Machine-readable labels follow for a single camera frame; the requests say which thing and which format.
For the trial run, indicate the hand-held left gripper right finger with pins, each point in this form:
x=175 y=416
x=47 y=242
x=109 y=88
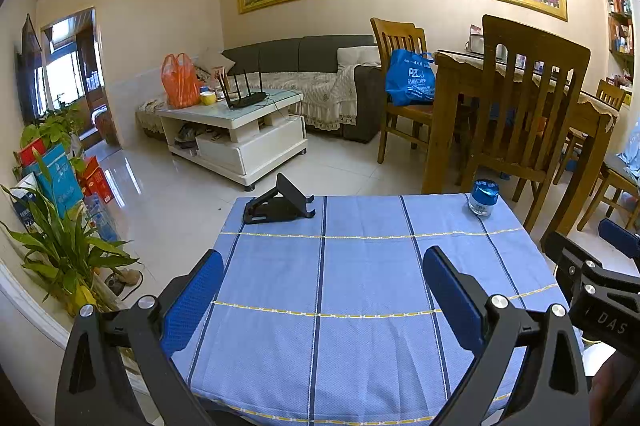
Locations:
x=452 y=291

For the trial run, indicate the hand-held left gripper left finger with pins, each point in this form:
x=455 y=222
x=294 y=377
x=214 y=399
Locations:
x=192 y=296

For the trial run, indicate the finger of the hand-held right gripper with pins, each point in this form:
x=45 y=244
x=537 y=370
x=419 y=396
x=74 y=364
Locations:
x=622 y=238
x=570 y=261

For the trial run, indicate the wooden chair with blue blanket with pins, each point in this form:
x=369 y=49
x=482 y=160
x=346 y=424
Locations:
x=607 y=193

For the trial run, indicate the dark grey seat cushion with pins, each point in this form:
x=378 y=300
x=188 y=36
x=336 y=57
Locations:
x=620 y=173

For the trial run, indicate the light blue blanket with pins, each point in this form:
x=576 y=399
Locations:
x=631 y=161

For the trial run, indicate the blue striped tablecloth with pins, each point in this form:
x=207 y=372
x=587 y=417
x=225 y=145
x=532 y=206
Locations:
x=360 y=276

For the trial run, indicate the glass jar blue lid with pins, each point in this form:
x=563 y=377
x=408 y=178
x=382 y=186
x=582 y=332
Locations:
x=483 y=198

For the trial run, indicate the pack of water bottles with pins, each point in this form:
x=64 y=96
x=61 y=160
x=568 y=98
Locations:
x=102 y=218

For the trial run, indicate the black phone stand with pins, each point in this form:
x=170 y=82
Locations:
x=272 y=206

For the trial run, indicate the large leafy potted plant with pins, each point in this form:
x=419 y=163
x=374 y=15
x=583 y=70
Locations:
x=65 y=246

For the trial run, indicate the beige lace table cover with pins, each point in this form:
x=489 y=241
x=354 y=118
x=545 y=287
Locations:
x=595 y=104

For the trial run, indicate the plain wooden chair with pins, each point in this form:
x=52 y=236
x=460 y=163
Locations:
x=611 y=94

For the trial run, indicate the red gift box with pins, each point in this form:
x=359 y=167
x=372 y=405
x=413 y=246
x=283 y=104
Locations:
x=95 y=181

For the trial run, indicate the white coffee table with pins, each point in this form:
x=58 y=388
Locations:
x=250 y=151

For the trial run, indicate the blue gift box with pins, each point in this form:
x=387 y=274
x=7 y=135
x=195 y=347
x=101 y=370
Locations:
x=55 y=181

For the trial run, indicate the wooden dining table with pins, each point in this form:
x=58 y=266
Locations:
x=450 y=106

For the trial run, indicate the yellow white mug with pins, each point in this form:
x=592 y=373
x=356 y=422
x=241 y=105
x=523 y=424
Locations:
x=207 y=99

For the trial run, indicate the black wifi router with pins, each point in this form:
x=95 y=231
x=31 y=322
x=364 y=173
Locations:
x=247 y=100

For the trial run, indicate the orange plastic bag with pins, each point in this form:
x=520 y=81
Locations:
x=180 y=81

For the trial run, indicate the blue shopping bag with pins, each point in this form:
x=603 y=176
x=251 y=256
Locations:
x=407 y=79

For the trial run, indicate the small leafy potted plant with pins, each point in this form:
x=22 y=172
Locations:
x=55 y=126

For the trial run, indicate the tall slatted wooden chair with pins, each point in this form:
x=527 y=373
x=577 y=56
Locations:
x=530 y=36

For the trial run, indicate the tissue box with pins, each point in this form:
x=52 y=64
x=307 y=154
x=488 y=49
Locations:
x=474 y=40

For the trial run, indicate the white sofa pillow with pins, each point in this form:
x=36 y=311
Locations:
x=357 y=55

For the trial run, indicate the dark grey sofa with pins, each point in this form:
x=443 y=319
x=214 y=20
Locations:
x=280 y=51

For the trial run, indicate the wooden chair holding blue bag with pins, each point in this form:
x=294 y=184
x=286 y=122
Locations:
x=395 y=31

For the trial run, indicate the wall shelf with goods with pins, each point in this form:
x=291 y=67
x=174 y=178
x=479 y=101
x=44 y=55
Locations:
x=620 y=26

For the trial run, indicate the wall television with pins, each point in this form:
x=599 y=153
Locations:
x=29 y=66

